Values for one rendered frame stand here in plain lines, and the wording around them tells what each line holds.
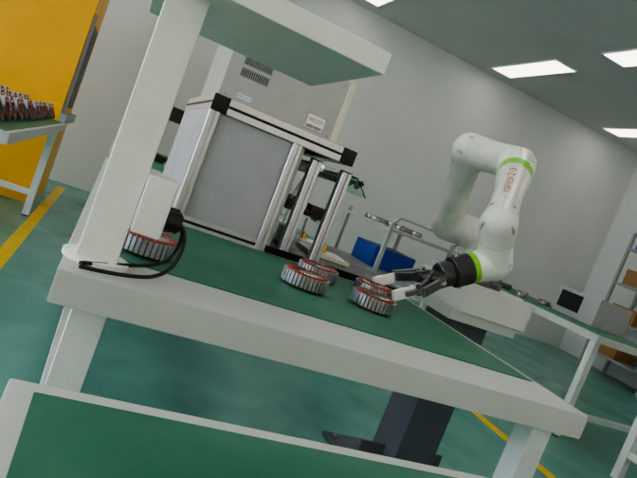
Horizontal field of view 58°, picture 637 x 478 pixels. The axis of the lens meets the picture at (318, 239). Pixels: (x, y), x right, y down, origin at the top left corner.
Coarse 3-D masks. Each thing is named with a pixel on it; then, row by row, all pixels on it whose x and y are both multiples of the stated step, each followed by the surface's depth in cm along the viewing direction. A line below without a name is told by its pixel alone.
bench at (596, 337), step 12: (504, 288) 520; (528, 300) 480; (540, 312) 431; (552, 312) 433; (564, 324) 408; (576, 324) 401; (588, 336) 387; (600, 336) 380; (612, 336) 430; (588, 348) 388; (624, 348) 389; (636, 348) 395; (588, 360) 386; (576, 372) 390; (588, 372) 388; (576, 384) 387; (576, 396) 389; (588, 420) 397; (600, 420) 401; (552, 432) 394
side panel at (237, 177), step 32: (224, 128) 157; (256, 128) 160; (192, 160) 155; (224, 160) 159; (256, 160) 162; (288, 160) 163; (192, 192) 158; (224, 192) 161; (256, 192) 164; (192, 224) 159; (224, 224) 162; (256, 224) 165
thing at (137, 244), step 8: (128, 232) 101; (168, 232) 117; (128, 240) 101; (136, 240) 101; (144, 240) 101; (152, 240) 101; (160, 240) 109; (168, 240) 107; (128, 248) 101; (136, 248) 101; (144, 248) 101; (152, 248) 102; (160, 248) 102; (168, 248) 103; (144, 256) 102; (152, 256) 102; (160, 256) 103
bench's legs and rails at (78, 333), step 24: (72, 312) 83; (72, 336) 84; (96, 336) 85; (48, 360) 175; (72, 360) 85; (48, 384) 84; (72, 384) 85; (528, 432) 116; (504, 456) 120; (528, 456) 116
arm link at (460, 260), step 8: (456, 256) 166; (464, 256) 166; (456, 264) 164; (464, 264) 164; (472, 264) 164; (456, 272) 164; (464, 272) 163; (472, 272) 164; (456, 280) 165; (464, 280) 164; (472, 280) 165
